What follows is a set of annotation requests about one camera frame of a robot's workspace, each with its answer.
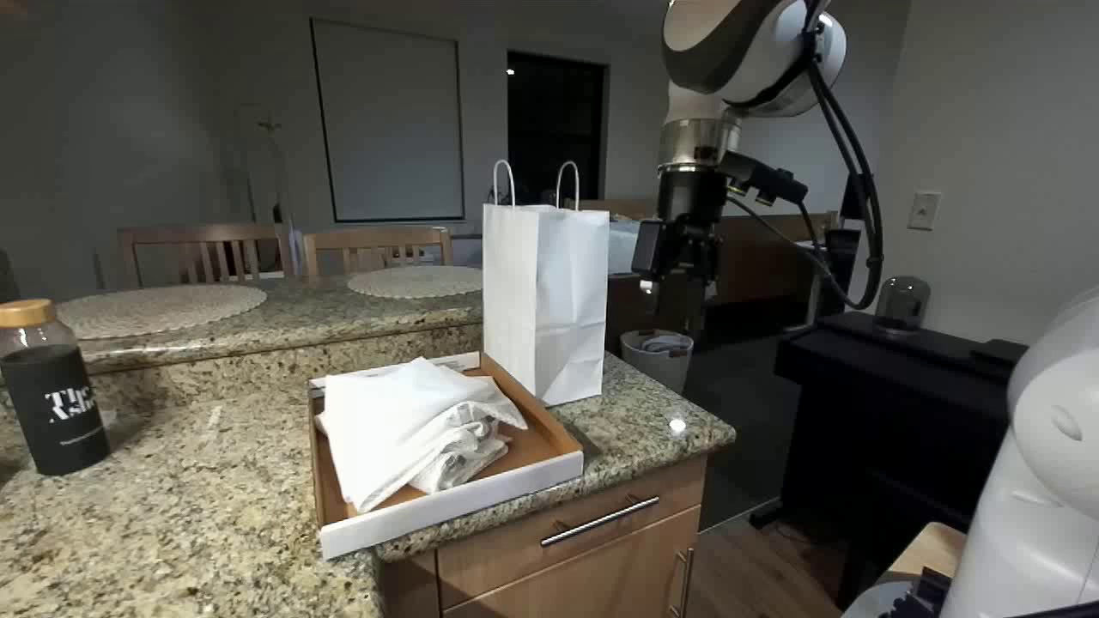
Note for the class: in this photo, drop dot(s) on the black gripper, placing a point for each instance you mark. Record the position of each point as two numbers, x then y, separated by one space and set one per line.
692 224

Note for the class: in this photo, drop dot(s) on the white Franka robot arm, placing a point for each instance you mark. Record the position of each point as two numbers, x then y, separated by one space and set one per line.
743 47

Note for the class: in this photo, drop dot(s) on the white paper bag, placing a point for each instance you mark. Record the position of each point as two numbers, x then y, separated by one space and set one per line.
543 296

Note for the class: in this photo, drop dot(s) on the white folded towel stack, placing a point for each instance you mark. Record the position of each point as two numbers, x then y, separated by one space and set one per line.
470 459

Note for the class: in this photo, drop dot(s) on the black perforated wrist plate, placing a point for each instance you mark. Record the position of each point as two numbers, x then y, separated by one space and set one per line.
648 244

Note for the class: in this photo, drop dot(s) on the white trash bin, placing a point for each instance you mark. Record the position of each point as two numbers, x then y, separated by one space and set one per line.
658 361

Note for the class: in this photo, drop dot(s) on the black speaker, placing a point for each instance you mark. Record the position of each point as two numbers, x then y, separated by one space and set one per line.
853 196

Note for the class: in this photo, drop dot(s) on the clear glass jar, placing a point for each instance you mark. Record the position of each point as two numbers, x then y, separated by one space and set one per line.
903 302

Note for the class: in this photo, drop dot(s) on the black piano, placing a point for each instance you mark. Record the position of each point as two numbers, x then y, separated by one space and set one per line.
882 414

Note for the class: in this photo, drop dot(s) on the wooden counter cabinet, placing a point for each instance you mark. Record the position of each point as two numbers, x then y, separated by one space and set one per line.
517 573

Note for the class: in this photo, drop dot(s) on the wooden tray box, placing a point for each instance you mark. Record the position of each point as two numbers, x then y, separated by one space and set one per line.
435 516

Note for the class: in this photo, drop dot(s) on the light wooden board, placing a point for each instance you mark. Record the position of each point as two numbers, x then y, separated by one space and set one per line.
924 551

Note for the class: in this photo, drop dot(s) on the dark blue object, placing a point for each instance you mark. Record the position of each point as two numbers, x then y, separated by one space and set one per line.
906 600

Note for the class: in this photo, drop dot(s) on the thin coat stand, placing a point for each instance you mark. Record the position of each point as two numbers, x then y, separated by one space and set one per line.
275 173

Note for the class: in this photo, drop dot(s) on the large round woven placemat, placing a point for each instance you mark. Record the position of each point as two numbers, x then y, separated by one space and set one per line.
161 311

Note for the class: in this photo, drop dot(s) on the glass jar with black sleeve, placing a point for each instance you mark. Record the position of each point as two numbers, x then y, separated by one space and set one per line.
53 414

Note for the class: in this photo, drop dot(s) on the white light switch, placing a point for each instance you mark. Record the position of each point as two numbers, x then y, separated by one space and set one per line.
924 210

